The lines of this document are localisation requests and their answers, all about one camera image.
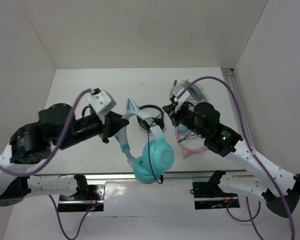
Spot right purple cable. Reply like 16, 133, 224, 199
177, 76, 296, 240

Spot aluminium front rail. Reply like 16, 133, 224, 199
84, 170, 256, 181

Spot pink blue cat headphones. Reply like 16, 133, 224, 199
175, 124, 208, 159

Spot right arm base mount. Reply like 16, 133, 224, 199
190, 180, 240, 210

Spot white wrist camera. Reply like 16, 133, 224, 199
87, 88, 117, 115
169, 83, 190, 104

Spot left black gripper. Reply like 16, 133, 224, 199
56, 109, 130, 150

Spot aluminium side rail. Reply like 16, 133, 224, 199
221, 67, 252, 137

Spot white grey headset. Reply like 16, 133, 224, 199
169, 79, 208, 104

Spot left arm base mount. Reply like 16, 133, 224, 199
57, 180, 106, 213

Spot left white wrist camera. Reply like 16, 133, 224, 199
87, 88, 117, 115

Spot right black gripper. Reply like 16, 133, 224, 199
162, 100, 207, 138

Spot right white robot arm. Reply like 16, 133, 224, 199
163, 102, 300, 218

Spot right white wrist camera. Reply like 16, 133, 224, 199
169, 83, 190, 104

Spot black headphone cable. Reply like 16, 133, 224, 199
139, 111, 206, 185

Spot black on-ear headphones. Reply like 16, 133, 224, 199
137, 104, 165, 133

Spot teal cat ear headphones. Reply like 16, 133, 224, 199
114, 97, 175, 184

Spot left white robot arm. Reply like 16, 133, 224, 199
0, 103, 129, 207

